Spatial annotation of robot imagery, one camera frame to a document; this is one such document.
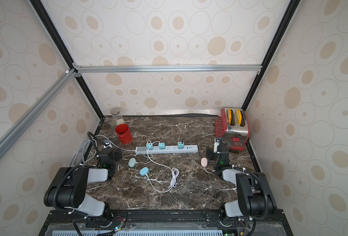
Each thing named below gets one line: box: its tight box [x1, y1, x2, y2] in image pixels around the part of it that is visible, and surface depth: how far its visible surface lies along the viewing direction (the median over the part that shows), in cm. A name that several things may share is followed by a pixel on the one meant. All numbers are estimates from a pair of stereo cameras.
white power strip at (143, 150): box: [135, 144, 199, 155], surface depth 99 cm
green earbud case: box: [127, 157, 137, 168], surface depth 94 cm
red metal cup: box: [115, 123, 133, 145], surface depth 100 cm
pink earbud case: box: [200, 157, 208, 168], surface depth 94 cm
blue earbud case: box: [139, 166, 149, 177], surface depth 91 cm
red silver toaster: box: [215, 107, 250, 151], surface depth 94 cm
